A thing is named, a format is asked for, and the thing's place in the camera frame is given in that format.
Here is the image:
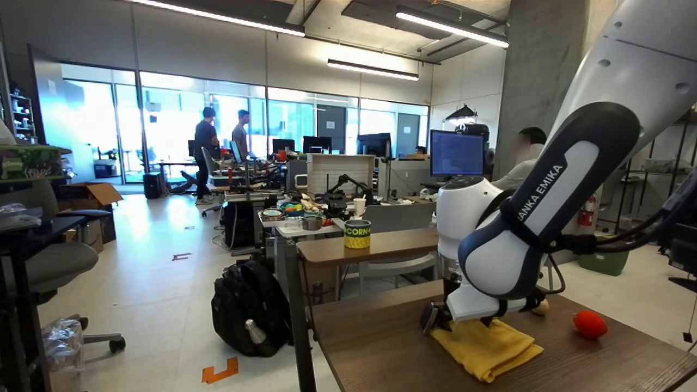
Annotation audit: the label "green storage bin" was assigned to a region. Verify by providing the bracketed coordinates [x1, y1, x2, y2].
[576, 247, 632, 279]

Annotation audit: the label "long ceiling light strip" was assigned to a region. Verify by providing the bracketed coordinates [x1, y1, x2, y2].
[128, 0, 307, 38]
[394, 9, 511, 51]
[327, 57, 422, 83]

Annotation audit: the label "red toy vegetable green stem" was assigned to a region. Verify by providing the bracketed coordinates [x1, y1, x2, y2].
[573, 310, 610, 342]

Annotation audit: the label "green box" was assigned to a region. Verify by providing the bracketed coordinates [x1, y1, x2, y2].
[0, 141, 74, 182]

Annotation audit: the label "yellow towel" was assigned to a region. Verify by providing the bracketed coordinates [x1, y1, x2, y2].
[428, 316, 547, 386]

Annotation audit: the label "black slanted metal pole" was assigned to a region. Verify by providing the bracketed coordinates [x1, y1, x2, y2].
[281, 234, 318, 392]

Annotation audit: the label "yellow green wipes canister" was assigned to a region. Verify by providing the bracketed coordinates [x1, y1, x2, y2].
[342, 218, 375, 253]

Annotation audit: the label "black metal shelf rack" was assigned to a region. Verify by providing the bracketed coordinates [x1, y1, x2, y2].
[612, 107, 697, 237]

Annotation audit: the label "standing person brown shirt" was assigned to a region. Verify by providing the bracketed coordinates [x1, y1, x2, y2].
[228, 107, 253, 165]

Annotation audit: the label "walking person dark clothes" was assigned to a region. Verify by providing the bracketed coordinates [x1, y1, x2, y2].
[190, 105, 224, 203]

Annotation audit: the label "brown wooden desk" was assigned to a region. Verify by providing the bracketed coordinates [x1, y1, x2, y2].
[294, 224, 441, 306]

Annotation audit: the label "black lamp shade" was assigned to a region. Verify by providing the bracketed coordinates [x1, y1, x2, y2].
[444, 102, 478, 127]

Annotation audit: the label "black trash bin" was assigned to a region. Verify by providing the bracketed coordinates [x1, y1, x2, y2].
[141, 169, 166, 201]

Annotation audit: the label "white desk partition panel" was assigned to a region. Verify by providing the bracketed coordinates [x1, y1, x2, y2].
[304, 153, 379, 197]

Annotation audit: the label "black backpack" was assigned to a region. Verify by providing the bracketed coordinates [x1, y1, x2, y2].
[209, 255, 295, 359]

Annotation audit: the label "red fire extinguisher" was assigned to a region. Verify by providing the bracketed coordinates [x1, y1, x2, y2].
[576, 196, 598, 231]

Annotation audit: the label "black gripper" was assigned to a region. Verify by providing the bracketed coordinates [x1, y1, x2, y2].
[417, 291, 462, 339]

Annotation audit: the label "seated person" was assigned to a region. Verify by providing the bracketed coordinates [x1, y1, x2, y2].
[493, 127, 550, 191]

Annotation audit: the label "computer monitor blue screen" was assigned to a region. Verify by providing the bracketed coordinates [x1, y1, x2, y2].
[428, 129, 488, 180]

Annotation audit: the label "open cardboard box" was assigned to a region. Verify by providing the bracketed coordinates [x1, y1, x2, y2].
[57, 180, 126, 246]

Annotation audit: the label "white chair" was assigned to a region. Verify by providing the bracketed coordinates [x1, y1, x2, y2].
[340, 251, 441, 300]

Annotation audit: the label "clear plastic bottle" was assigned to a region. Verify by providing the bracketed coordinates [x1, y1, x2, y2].
[41, 316, 86, 392]

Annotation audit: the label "orange floor tape marker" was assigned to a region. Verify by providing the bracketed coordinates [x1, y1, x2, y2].
[201, 354, 242, 386]

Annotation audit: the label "grey office chair with armrest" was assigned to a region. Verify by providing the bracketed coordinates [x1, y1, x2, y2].
[13, 180, 128, 357]

